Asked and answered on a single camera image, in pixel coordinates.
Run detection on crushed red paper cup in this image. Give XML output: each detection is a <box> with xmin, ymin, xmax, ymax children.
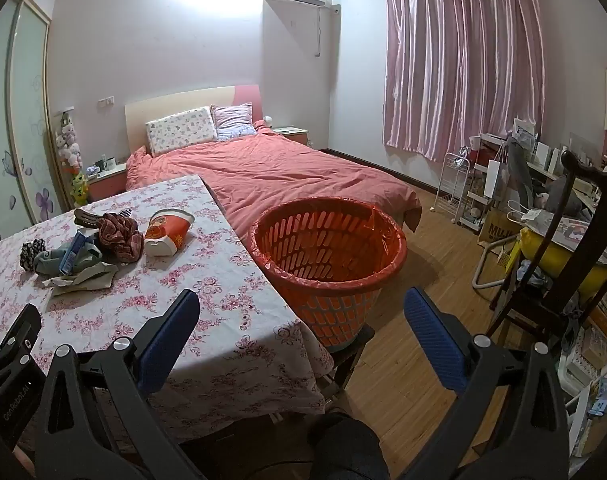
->
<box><xmin>144</xmin><ymin>208</ymin><xmax>196</xmax><ymax>257</ymax></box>

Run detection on black dotted cloth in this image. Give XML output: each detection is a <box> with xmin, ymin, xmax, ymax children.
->
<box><xmin>20</xmin><ymin>239</ymin><xmax>47</xmax><ymax>272</ymax></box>

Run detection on yellow cushion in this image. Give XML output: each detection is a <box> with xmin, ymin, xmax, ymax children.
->
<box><xmin>521</xmin><ymin>227</ymin><xmax>607</xmax><ymax>291</ymax></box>

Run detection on hanging plush toys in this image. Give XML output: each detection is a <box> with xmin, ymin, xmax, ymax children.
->
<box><xmin>54</xmin><ymin>112</ymin><xmax>84</xmax><ymax>168</ymax></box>

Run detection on grey blue sock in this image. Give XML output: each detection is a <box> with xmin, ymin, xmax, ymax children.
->
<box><xmin>33</xmin><ymin>247</ymin><xmax>64</xmax><ymax>277</ymax></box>

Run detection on pink striped pillow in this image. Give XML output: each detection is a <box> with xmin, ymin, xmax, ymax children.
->
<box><xmin>210</xmin><ymin>102</ymin><xmax>258</xmax><ymax>142</ymax></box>

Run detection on floral pillow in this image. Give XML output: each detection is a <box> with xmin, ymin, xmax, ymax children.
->
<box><xmin>144</xmin><ymin>106</ymin><xmax>219</xmax><ymax>157</ymax></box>

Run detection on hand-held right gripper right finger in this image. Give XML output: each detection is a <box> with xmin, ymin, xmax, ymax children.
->
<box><xmin>398</xmin><ymin>287</ymin><xmax>571</xmax><ymax>480</ymax></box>

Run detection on floral tablecloth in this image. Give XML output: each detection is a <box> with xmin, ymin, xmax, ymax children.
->
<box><xmin>0</xmin><ymin>175</ymin><xmax>334</xmax><ymax>456</ymax></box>

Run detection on orange plastic basket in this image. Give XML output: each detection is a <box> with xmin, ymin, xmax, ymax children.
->
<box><xmin>248</xmin><ymin>197</ymin><xmax>408</xmax><ymax>353</ymax></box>

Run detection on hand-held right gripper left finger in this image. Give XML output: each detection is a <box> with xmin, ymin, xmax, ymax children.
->
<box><xmin>33</xmin><ymin>288</ymin><xmax>209</xmax><ymax>480</ymax></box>

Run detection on white tube frame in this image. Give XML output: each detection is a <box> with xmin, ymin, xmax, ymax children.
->
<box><xmin>473</xmin><ymin>239</ymin><xmax>519</xmax><ymax>291</ymax></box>

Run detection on pink curtain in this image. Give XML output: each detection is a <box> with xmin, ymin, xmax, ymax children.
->
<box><xmin>382</xmin><ymin>0</ymin><xmax>544</xmax><ymax>163</ymax></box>

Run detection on brown hair claw clip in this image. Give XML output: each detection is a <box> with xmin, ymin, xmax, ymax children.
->
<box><xmin>73</xmin><ymin>208</ymin><xmax>105</xmax><ymax>229</ymax></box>

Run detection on green yellow plush toy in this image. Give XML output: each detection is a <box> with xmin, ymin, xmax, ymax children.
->
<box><xmin>70</xmin><ymin>167</ymin><xmax>91</xmax><ymax>206</ymax></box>

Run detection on person's leg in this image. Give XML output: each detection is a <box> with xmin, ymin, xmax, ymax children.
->
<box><xmin>307</xmin><ymin>412</ymin><xmax>390</xmax><ymax>480</ymax></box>

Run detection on plaid fabric scrunchie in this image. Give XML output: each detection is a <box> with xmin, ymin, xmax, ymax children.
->
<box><xmin>96</xmin><ymin>211</ymin><xmax>145</xmax><ymax>264</ymax></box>

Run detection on flower print wardrobe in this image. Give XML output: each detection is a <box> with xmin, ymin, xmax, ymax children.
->
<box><xmin>0</xmin><ymin>0</ymin><xmax>66</xmax><ymax>251</ymax></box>

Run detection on dark wooden chair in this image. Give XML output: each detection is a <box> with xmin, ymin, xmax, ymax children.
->
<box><xmin>486</xmin><ymin>150</ymin><xmax>607</xmax><ymax>361</ymax></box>

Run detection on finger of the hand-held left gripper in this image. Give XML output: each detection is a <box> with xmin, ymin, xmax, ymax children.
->
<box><xmin>0</xmin><ymin>305</ymin><xmax>43</xmax><ymax>393</ymax></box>

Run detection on printed magazine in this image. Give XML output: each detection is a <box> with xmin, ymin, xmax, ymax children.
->
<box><xmin>553</xmin><ymin>217</ymin><xmax>607</xmax><ymax>264</ymax></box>

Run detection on pink white nightstand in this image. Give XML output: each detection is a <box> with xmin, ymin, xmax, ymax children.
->
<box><xmin>86</xmin><ymin>162</ymin><xmax>129</xmax><ymax>202</ymax></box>
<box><xmin>273</xmin><ymin>126</ymin><xmax>310</xmax><ymax>147</ymax></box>

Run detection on red duvet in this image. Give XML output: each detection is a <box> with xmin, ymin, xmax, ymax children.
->
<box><xmin>124</xmin><ymin>127</ymin><xmax>423</xmax><ymax>256</ymax></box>

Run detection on white trolley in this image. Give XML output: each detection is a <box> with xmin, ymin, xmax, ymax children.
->
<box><xmin>461</xmin><ymin>134</ymin><xmax>509</xmax><ymax>231</ymax></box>

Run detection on brown paper bag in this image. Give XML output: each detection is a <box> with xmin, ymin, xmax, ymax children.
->
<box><xmin>478</xmin><ymin>205</ymin><xmax>521</xmax><ymax>249</ymax></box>

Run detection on blue hand cream tube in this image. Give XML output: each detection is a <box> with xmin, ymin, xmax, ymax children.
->
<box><xmin>58</xmin><ymin>230</ymin><xmax>92</xmax><ymax>274</ymax></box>

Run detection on white handled paper bag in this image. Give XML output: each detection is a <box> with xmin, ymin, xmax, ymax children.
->
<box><xmin>507</xmin><ymin>200</ymin><xmax>555</xmax><ymax>234</ymax></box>

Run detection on white wire rack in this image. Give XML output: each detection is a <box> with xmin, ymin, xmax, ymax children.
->
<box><xmin>432</xmin><ymin>152</ymin><xmax>471</xmax><ymax>223</ymax></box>

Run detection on bed headboard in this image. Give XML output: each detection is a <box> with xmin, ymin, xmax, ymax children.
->
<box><xmin>124</xmin><ymin>85</ymin><xmax>262</xmax><ymax>153</ymax></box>

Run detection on dark wooden stool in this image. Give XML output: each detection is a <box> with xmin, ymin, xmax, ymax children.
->
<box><xmin>327</xmin><ymin>325</ymin><xmax>377</xmax><ymax>402</ymax></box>

